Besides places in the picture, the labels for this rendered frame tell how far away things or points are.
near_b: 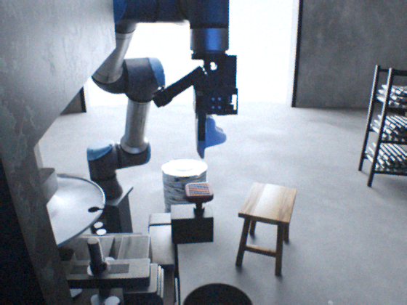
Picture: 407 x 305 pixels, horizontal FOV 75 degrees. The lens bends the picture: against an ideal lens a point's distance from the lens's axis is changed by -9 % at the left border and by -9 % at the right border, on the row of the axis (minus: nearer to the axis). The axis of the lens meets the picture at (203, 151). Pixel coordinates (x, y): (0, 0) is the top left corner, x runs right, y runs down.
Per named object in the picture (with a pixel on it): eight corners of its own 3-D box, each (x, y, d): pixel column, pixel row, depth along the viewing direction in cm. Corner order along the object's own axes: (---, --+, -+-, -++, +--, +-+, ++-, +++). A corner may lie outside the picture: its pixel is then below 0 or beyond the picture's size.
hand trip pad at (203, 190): (185, 210, 69) (184, 182, 66) (210, 209, 70) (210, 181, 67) (187, 227, 63) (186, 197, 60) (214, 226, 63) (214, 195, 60)
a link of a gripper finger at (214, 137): (227, 163, 58) (228, 118, 55) (198, 163, 58) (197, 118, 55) (224, 157, 61) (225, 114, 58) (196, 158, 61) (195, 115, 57)
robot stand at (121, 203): (110, 255, 151) (97, 181, 135) (142, 260, 148) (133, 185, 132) (94, 279, 134) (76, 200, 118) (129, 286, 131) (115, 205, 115)
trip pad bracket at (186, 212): (173, 264, 74) (168, 201, 67) (209, 262, 75) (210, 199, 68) (173, 281, 68) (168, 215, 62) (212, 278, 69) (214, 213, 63)
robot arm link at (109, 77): (81, 69, 91) (95, -38, 47) (114, 67, 96) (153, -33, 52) (86, 102, 90) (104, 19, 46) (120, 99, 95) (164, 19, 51)
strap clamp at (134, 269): (63, 279, 44) (49, 229, 41) (163, 277, 46) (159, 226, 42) (51, 309, 39) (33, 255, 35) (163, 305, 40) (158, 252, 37)
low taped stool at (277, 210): (250, 230, 174) (254, 181, 162) (289, 238, 166) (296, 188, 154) (234, 266, 144) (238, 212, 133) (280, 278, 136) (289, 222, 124)
